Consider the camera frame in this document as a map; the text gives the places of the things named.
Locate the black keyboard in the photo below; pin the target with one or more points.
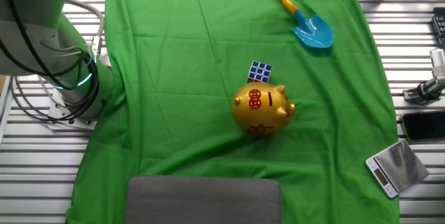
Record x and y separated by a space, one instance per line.
439 25

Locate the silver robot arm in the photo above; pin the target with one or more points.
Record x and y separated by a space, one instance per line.
31 25

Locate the Rubik's cube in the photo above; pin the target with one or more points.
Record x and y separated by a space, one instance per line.
260 71

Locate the silver ribbed camera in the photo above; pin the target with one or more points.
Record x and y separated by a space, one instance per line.
438 62

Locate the smartphone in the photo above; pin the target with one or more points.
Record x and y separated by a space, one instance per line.
424 126

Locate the golden piggy bank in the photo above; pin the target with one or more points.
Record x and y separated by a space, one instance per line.
260 111

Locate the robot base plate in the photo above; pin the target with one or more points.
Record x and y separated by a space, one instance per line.
57 112

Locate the green cloth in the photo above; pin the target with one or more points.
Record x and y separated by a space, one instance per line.
180 112

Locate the grey cushion pad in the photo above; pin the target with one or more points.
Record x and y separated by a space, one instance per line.
201 201

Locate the blue yellow toy shovel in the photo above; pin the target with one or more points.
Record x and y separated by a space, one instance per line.
314 32

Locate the silver digital kitchen scale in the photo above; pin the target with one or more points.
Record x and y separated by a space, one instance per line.
400 166

